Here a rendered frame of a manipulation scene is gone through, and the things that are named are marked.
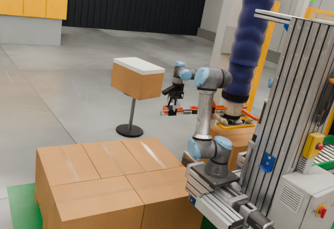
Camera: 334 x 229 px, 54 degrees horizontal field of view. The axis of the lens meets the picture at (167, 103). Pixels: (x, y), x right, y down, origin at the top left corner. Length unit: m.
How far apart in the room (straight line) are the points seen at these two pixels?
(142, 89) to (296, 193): 2.80
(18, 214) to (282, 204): 2.25
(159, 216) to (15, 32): 7.43
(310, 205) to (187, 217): 1.29
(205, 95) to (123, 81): 2.67
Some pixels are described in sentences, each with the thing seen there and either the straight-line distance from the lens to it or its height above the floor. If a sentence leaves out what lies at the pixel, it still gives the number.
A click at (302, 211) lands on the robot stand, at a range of 1.90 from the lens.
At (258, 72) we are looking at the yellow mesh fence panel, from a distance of 3.50.
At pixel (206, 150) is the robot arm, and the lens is 1.95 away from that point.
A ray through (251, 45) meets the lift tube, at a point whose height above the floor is 1.75.
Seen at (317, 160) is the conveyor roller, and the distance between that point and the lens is 4.12.
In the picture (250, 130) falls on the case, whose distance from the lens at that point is 3.17.
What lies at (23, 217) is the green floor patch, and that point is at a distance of 3.27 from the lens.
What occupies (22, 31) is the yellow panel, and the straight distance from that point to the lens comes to 9.41.
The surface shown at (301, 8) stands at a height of 2.08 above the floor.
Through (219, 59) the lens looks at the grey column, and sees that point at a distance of 3.83.
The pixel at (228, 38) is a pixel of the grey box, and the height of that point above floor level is 1.64.
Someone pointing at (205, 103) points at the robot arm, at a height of 1.48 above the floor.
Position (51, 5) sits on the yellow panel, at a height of 1.06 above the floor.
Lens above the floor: 2.08
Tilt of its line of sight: 20 degrees down
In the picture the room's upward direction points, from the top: 10 degrees clockwise
